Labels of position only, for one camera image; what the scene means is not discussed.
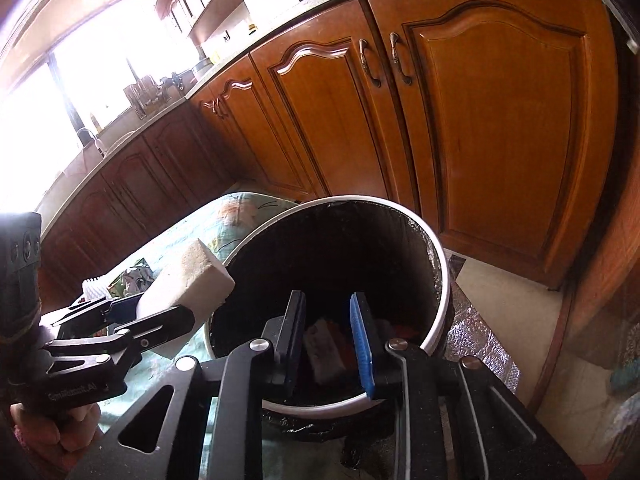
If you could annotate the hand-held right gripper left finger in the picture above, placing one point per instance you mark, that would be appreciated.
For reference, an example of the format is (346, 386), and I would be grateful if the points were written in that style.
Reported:
(295, 340)

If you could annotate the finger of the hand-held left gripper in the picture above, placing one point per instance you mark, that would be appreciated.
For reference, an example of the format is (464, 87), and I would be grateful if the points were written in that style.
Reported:
(122, 306)
(165, 322)

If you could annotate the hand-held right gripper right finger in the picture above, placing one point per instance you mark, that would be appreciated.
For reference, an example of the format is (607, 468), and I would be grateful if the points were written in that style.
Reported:
(360, 345)

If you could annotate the green printed packet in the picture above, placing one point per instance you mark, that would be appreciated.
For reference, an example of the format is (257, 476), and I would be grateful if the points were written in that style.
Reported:
(131, 277)

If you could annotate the white sponge block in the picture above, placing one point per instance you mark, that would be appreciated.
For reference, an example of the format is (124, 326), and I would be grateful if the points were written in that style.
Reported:
(195, 275)

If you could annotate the white round bin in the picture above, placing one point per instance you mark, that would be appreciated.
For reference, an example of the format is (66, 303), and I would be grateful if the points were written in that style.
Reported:
(320, 245)

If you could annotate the person's left hand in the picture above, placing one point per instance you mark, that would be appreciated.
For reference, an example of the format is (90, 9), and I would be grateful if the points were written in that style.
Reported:
(45, 435)

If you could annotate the grey used sponge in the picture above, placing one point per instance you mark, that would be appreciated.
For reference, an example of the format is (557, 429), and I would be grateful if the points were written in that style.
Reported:
(325, 350)

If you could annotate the white ridged plastic piece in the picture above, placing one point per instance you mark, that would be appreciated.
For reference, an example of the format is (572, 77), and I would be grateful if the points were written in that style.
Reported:
(95, 287)

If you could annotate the dark wooden cabinet door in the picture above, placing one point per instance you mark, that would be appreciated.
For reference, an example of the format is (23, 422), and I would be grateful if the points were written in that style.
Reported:
(85, 230)
(145, 185)
(185, 157)

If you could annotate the silver foil floor mat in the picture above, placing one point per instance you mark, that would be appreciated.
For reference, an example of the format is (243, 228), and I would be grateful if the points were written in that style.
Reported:
(475, 340)

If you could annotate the metal sink faucet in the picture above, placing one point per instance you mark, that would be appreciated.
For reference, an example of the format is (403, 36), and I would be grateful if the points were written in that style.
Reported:
(86, 131)

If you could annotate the kitchen window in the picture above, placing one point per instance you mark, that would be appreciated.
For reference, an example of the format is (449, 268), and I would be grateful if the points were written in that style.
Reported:
(30, 110)

